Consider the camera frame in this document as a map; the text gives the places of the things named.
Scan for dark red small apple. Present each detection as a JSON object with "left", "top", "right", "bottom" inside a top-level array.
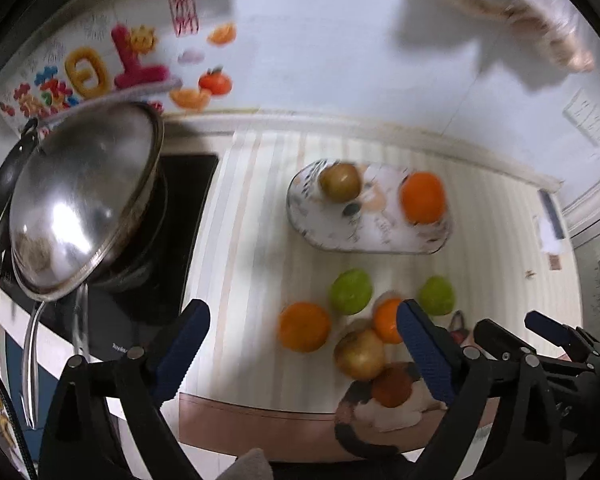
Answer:
[{"left": 370, "top": 363, "right": 413, "bottom": 408}]

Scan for large orange fruit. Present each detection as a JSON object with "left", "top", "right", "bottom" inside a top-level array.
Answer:
[{"left": 399, "top": 171, "right": 446, "bottom": 224}]

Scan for brown russet apple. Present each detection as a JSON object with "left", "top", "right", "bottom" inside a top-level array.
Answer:
[{"left": 318, "top": 162, "right": 362, "bottom": 203}]

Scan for black induction cooktop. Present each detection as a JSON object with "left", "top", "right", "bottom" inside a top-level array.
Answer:
[{"left": 0, "top": 152, "right": 221, "bottom": 363}]

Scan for striped table mat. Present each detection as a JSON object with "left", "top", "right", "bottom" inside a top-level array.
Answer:
[{"left": 172, "top": 131, "right": 582, "bottom": 413}]

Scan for green apple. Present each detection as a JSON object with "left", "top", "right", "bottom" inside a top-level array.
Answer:
[
  {"left": 329, "top": 269, "right": 374, "bottom": 315},
  {"left": 417, "top": 275, "right": 456, "bottom": 316}
]

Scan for small orange fruit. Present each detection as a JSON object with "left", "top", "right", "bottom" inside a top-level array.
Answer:
[{"left": 373, "top": 298, "right": 402, "bottom": 344}]

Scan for orange fruit at left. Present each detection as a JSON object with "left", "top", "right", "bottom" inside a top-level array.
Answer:
[{"left": 277, "top": 302, "right": 332, "bottom": 353}]

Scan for brown pear-like apple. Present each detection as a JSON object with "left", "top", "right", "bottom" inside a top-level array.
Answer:
[{"left": 334, "top": 328, "right": 386, "bottom": 382}]

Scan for stainless steel pot lid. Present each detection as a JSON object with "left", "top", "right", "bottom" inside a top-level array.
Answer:
[{"left": 9, "top": 102, "right": 164, "bottom": 301}]

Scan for black frying pan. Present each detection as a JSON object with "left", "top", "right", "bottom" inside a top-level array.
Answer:
[{"left": 0, "top": 118, "right": 38, "bottom": 271}]

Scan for illustrated oval fruit tray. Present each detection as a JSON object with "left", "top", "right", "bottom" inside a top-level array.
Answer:
[{"left": 286, "top": 158, "right": 452, "bottom": 255}]

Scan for metal ladle handles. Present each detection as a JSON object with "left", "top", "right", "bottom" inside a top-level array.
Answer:
[{"left": 21, "top": 283, "right": 91, "bottom": 430}]

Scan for white wall socket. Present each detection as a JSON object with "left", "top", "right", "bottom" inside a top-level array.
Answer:
[{"left": 562, "top": 89, "right": 600, "bottom": 148}]

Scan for colourful fruit wall sticker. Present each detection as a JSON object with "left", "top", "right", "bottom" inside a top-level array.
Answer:
[{"left": 0, "top": 0, "right": 237, "bottom": 129}]

